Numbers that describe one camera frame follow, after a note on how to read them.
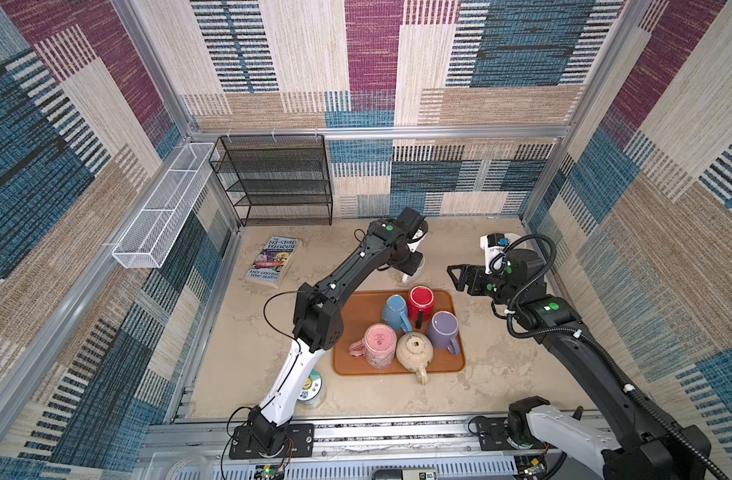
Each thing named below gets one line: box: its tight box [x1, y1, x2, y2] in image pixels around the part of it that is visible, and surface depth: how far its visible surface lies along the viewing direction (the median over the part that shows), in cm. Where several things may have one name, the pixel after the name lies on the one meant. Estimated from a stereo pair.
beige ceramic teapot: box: [396, 331, 434, 386], surface depth 81 cm
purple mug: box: [428, 310, 460, 356], surface depth 85 cm
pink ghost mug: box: [349, 324, 397, 369], surface depth 80 cm
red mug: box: [408, 285, 435, 329], surface depth 91 cm
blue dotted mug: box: [383, 294, 413, 334], surface depth 87 cm
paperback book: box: [245, 236, 303, 287], surface depth 107 cm
